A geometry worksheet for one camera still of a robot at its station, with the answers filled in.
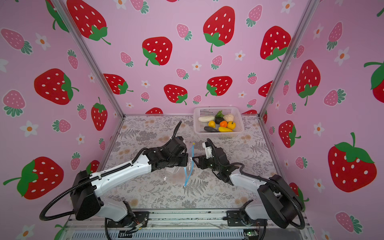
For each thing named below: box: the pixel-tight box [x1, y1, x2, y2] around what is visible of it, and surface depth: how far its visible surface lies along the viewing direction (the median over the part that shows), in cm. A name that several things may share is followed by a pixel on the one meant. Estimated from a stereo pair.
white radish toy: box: [198, 116, 215, 122], surface depth 117 cm
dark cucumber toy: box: [204, 126, 219, 133], surface depth 111 cm
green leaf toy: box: [215, 110, 225, 118], surface depth 116 cm
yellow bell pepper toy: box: [227, 121, 237, 130], surface depth 110 cm
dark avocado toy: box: [215, 117, 224, 125], surface depth 115 cm
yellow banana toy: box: [218, 126, 233, 133], surface depth 109 cm
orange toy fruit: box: [219, 120, 228, 128], surface depth 112 cm
